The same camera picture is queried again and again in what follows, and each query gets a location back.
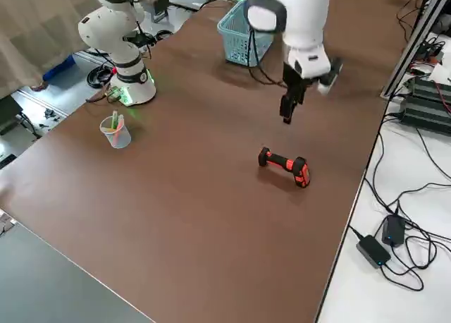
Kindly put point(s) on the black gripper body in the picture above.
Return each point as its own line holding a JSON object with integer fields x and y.
{"x": 292, "y": 78}

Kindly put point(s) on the orange black barcode scanner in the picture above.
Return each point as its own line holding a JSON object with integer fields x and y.
{"x": 282, "y": 161}

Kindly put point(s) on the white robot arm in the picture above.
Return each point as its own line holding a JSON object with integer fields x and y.
{"x": 303, "y": 19}

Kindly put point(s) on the light blue plastic basket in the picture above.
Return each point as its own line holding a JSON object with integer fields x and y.
{"x": 236, "y": 48}

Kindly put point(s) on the black finned power supply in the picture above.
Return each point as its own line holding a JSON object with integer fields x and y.
{"x": 431, "y": 88}
{"x": 426, "y": 113}

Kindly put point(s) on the black power adapter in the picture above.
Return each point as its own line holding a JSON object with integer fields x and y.
{"x": 373, "y": 251}
{"x": 394, "y": 229}

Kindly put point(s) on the pale highlighter pen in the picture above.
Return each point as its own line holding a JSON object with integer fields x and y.
{"x": 120, "y": 122}

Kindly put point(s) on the green highlighter pen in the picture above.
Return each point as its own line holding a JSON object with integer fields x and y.
{"x": 115, "y": 120}

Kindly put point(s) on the clear plastic pen cup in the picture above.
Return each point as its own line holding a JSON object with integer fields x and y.
{"x": 116, "y": 136}

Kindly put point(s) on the beige curtain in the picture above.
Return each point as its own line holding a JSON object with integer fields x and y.
{"x": 35, "y": 27}

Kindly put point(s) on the black monitor box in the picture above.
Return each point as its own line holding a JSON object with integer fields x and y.
{"x": 8, "y": 111}

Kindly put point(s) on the aluminium profile post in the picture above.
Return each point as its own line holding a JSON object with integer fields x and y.
{"x": 412, "y": 44}

